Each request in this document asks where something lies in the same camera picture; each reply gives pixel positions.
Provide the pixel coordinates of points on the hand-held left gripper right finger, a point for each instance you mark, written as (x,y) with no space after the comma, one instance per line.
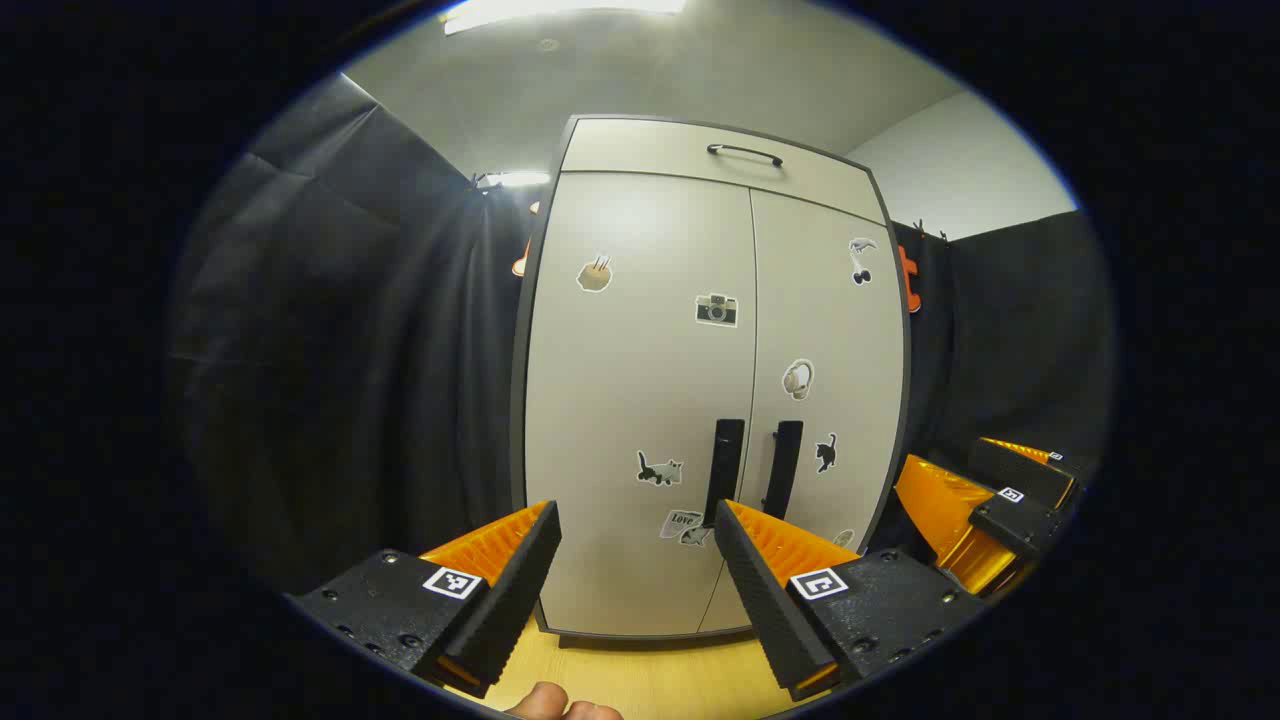
(755,585)

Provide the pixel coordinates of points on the grey double-door shoe cabinet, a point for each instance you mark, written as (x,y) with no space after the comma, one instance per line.
(880,190)

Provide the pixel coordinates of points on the beige cabinet door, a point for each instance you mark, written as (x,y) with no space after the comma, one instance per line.
(630,380)
(840,330)

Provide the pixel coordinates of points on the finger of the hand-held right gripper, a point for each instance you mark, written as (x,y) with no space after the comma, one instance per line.
(1025,473)
(1015,520)

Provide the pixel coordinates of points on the long ceiling light panel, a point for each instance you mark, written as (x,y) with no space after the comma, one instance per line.
(560,10)

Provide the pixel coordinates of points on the beige cabinet drawer front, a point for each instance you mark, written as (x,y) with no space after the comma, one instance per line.
(640,148)

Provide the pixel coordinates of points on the small ceiling light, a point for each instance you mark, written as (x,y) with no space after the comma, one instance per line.
(515,179)

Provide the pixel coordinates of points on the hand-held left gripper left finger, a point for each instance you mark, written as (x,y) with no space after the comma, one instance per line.
(520,580)

